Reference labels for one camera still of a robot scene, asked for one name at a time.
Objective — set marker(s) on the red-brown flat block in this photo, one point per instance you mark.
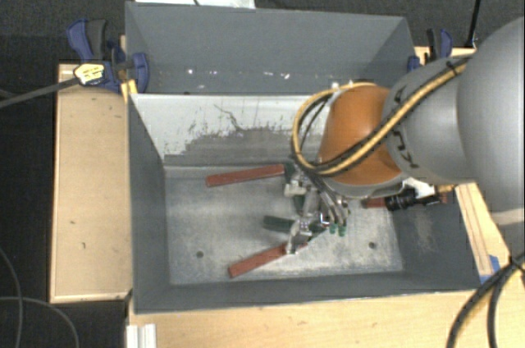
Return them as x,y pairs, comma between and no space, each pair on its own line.
256,261
374,202
246,175

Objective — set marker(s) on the grey metal bin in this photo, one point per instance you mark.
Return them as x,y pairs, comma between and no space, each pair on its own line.
229,51

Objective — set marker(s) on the dark green flat block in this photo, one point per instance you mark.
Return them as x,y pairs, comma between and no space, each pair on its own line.
279,222

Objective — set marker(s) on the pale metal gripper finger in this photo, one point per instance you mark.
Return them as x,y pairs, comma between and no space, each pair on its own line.
292,244
307,233

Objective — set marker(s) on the black cylinder on white bracket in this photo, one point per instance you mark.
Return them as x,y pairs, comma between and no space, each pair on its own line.
404,200

